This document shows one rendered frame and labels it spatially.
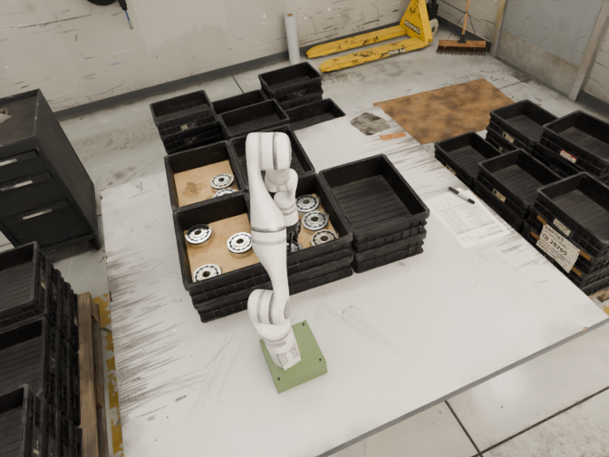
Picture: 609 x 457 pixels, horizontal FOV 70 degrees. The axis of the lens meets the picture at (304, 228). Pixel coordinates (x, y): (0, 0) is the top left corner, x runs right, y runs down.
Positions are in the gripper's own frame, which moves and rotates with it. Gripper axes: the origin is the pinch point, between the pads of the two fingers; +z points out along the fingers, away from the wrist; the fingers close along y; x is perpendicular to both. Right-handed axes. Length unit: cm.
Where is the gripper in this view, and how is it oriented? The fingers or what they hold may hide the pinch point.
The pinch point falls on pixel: (292, 246)
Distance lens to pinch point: 160.6
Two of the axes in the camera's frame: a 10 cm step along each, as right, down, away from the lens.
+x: -8.8, -2.7, 3.8
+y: 4.6, -6.6, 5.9
